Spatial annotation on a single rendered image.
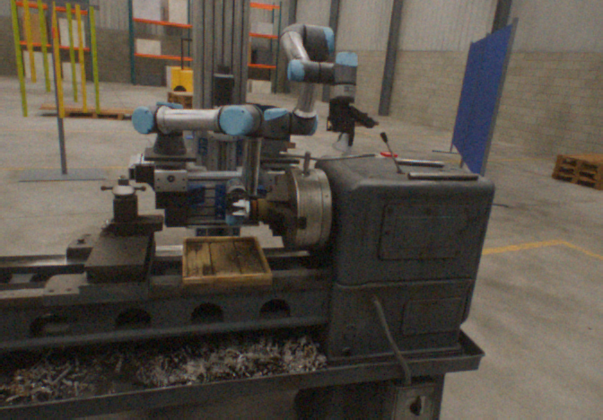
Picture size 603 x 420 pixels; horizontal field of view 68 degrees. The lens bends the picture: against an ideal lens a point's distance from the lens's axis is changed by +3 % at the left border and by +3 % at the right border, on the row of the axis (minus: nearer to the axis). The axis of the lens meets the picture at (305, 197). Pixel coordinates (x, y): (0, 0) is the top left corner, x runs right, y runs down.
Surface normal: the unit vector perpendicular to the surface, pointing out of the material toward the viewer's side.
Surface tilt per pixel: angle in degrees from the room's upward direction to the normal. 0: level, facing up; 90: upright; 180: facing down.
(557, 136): 90
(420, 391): 88
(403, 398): 88
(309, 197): 56
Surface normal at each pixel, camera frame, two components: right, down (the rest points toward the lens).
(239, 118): -0.18, 0.25
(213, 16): 0.30, 0.29
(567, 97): -0.90, 0.05
